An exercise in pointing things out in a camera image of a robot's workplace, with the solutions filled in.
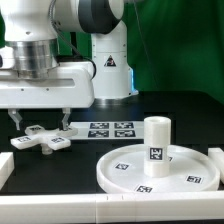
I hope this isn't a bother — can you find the white cross-shaped table base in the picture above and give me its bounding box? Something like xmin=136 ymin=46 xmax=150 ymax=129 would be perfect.
xmin=10 ymin=125 xmax=78 ymax=155

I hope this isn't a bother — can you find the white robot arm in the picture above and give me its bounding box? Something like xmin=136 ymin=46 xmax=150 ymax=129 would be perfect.
xmin=0 ymin=0 xmax=135 ymax=128

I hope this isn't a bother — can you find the green backdrop curtain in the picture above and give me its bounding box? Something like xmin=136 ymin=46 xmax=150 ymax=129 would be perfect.
xmin=0 ymin=0 xmax=224 ymax=105

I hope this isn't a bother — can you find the white left fence block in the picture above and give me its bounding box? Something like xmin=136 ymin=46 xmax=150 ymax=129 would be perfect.
xmin=0 ymin=152 xmax=14 ymax=190

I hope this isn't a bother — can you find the white front fence bar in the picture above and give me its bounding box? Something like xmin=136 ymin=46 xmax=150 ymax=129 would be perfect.
xmin=0 ymin=191 xmax=224 ymax=224

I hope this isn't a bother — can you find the white fence block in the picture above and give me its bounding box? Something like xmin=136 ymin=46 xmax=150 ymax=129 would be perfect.
xmin=208 ymin=148 xmax=224 ymax=184
xmin=0 ymin=152 xmax=14 ymax=190

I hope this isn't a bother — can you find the white right fence block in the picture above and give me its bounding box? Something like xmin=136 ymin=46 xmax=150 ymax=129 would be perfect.
xmin=208 ymin=148 xmax=224 ymax=184

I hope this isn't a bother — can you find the white round table top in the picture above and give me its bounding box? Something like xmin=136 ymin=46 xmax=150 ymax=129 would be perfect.
xmin=96 ymin=144 xmax=220 ymax=193

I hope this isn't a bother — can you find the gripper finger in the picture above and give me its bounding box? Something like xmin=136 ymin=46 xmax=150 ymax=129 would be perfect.
xmin=59 ymin=108 xmax=71 ymax=131
xmin=8 ymin=109 xmax=22 ymax=130

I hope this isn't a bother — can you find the white marker plate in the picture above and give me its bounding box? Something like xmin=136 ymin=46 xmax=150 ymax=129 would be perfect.
xmin=70 ymin=121 xmax=144 ymax=140

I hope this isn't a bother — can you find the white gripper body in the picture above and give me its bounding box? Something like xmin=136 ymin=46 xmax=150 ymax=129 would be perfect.
xmin=0 ymin=61 xmax=94 ymax=109

